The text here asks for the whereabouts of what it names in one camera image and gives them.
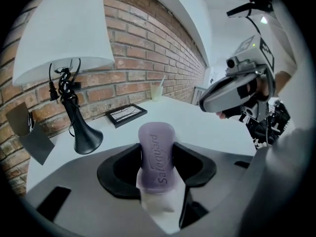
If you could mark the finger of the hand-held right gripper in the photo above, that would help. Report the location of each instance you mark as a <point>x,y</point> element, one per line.
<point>222,100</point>
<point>234,79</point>

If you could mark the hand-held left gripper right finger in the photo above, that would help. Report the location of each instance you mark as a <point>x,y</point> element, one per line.
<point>217,181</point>

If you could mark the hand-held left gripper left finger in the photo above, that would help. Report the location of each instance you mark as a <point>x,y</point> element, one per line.
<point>81,181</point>

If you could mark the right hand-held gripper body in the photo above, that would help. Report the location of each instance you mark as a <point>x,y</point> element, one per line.
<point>251,51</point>

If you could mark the purple bar of soap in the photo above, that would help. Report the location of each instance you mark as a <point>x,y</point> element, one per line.
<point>155,157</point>

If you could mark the person's right forearm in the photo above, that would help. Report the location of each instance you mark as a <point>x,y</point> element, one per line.
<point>282,81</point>

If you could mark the person's right hand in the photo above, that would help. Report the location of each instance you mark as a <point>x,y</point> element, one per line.
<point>261,88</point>

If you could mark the white slatted rack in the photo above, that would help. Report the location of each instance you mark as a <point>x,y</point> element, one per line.
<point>199,95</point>

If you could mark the person's white shirt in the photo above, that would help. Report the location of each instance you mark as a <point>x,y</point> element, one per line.
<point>281,33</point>

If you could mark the white drinking straw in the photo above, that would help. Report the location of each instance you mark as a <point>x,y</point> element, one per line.
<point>163,80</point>

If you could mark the grey paper holder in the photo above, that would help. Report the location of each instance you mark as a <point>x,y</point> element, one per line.
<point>32,139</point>

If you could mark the clear glass cup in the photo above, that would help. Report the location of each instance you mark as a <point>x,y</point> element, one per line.
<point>156,92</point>

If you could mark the black pen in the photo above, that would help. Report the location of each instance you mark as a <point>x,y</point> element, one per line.
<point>30,121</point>

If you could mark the white shade black table lamp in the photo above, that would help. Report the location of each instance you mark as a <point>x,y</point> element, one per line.
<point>61,21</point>

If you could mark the black head-worn camera rig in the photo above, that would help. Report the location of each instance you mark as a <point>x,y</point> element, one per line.
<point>261,1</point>

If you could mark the black picture frame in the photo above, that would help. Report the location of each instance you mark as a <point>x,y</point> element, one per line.
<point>126,115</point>

